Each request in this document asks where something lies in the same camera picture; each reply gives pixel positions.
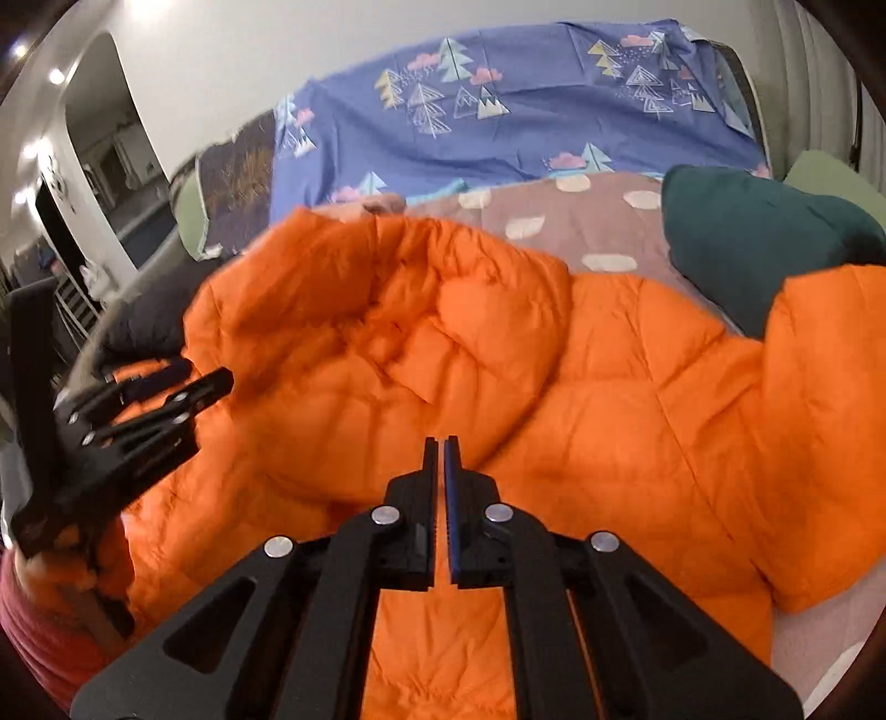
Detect orange puffer jacket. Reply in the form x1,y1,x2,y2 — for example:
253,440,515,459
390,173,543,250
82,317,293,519
27,207,886,720

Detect pink polka dot bedspread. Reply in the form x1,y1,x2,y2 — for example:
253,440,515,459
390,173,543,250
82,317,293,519
293,176,884,660

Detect white metal rack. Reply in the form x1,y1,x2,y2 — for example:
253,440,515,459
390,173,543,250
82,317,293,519
54,273,101,347

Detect dark green folded garment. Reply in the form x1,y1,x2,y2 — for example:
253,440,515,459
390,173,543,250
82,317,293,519
661,165,884,339

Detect grey curtain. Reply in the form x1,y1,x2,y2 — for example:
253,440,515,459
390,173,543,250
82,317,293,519
746,2,884,192

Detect pink sleeve left forearm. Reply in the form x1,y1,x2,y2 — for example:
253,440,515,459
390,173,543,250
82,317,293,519
2,527,133,709

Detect dark tree print blanket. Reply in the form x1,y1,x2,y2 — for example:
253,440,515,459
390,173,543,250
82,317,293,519
198,111,276,255

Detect black folded jacket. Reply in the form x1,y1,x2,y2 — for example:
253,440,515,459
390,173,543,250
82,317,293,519
91,256,230,369

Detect person's left hand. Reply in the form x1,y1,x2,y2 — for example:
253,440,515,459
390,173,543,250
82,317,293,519
13,548,97,615

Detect blue tree print sheet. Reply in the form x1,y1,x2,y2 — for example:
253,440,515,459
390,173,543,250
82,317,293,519
269,19,767,220

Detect white lucky cat figurine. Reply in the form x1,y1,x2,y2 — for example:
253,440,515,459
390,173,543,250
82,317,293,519
80,261,116,303

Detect green pillow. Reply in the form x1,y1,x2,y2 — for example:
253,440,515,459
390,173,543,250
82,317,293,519
784,150,886,229

